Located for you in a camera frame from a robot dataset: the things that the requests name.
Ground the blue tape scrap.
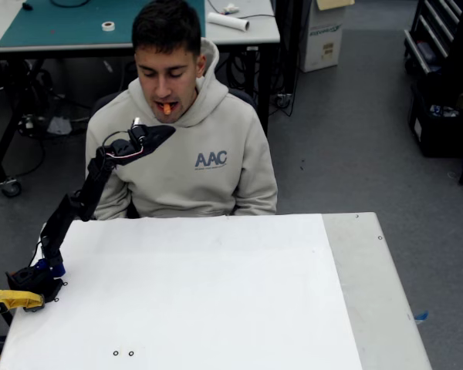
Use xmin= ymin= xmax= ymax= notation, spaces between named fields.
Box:
xmin=407 ymin=310 xmax=430 ymax=325

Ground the white cardboard box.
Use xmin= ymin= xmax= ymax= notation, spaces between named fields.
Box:
xmin=299 ymin=0 xmax=348 ymax=74

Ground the black tool drawer cabinet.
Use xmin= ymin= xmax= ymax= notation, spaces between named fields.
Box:
xmin=403 ymin=0 xmax=463 ymax=82

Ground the manila folder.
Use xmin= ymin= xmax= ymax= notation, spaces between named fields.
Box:
xmin=316 ymin=0 xmax=356 ymax=12

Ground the man in beige hoodie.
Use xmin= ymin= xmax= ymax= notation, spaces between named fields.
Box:
xmin=85 ymin=0 xmax=279 ymax=221

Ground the green cutting mat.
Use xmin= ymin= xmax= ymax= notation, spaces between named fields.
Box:
xmin=0 ymin=0 xmax=206 ymax=49

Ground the black storage bin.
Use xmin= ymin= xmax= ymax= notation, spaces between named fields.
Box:
xmin=407 ymin=84 xmax=463 ymax=159

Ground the white paper sheet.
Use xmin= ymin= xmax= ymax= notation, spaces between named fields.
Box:
xmin=0 ymin=214 xmax=363 ymax=370

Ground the white paper roll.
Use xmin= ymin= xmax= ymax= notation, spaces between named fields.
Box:
xmin=207 ymin=11 xmax=252 ymax=33

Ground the grey work table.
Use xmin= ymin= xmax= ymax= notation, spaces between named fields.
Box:
xmin=0 ymin=0 xmax=282 ymax=198

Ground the black cable loop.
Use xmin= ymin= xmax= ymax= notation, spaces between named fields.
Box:
xmin=49 ymin=0 xmax=92 ymax=9

